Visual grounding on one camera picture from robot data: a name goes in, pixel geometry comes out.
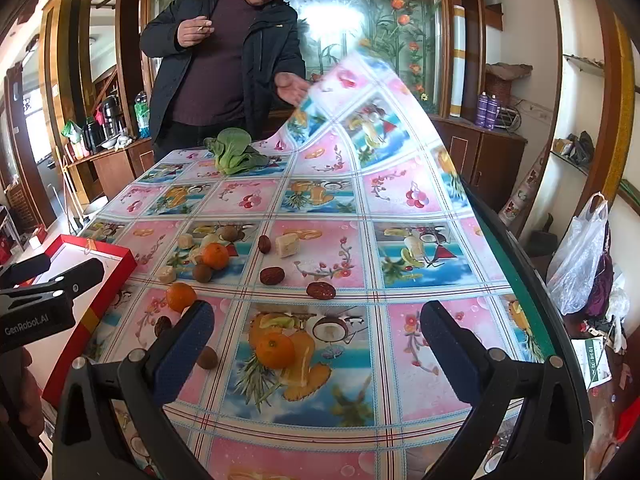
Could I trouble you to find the white plastic bag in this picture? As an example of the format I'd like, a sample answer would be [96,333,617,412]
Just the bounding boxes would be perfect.
[547,192,608,315]

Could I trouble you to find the purple bottle right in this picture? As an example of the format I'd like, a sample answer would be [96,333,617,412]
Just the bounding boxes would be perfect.
[485,94,500,130]

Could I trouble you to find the purple bottle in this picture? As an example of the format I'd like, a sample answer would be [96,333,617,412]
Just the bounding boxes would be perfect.
[485,94,500,130]
[474,91,488,128]

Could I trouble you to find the brown longan by tangerine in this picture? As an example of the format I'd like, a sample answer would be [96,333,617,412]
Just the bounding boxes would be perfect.
[192,263,214,283]

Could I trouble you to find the orange tangerine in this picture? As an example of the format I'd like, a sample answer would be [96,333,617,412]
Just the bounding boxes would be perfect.
[165,282,198,313]
[202,243,230,271]
[255,333,295,370]

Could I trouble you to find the dark red jujube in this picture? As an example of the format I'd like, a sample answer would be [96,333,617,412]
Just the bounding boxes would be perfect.
[154,315,172,338]

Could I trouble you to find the brown round longan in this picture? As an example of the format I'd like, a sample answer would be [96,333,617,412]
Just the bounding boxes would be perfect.
[196,346,219,370]

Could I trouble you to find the green leafy vegetable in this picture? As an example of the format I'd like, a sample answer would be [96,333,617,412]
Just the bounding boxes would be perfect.
[203,128,269,176]

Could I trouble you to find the man in dark jacket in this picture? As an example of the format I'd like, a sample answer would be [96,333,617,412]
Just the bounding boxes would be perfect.
[140,0,309,159]

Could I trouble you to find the pale cake piece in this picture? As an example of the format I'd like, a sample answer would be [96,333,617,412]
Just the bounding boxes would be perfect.
[274,232,299,259]

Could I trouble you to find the red white shallow box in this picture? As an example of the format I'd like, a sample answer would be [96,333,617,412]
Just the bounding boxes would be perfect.
[26,234,137,408]

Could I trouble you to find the red jujube right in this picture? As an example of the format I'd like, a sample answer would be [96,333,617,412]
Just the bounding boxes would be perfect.
[306,281,336,300]

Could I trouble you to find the purple bottle left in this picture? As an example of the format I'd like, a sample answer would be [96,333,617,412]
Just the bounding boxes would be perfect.
[474,91,488,128]

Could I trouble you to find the fruit print tablecloth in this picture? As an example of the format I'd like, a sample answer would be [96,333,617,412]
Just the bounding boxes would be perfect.
[85,53,544,479]

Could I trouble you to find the small red jujube far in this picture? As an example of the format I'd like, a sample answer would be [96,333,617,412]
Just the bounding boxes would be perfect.
[258,235,271,255]

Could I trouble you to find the black kettle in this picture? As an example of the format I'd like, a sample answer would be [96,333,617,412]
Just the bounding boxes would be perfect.
[101,94,126,139]

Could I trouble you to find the operator left hand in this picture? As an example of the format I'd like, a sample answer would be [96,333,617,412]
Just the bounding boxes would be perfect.
[18,349,44,439]

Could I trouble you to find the wooden side cabinet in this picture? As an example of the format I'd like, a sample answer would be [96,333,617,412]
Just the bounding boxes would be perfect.
[66,139,155,206]

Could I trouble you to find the green label plastic bottle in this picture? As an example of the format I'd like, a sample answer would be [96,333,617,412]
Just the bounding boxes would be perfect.
[134,91,150,139]

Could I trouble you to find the red jujube centre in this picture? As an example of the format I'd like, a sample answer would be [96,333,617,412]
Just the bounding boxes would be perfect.
[259,266,285,286]

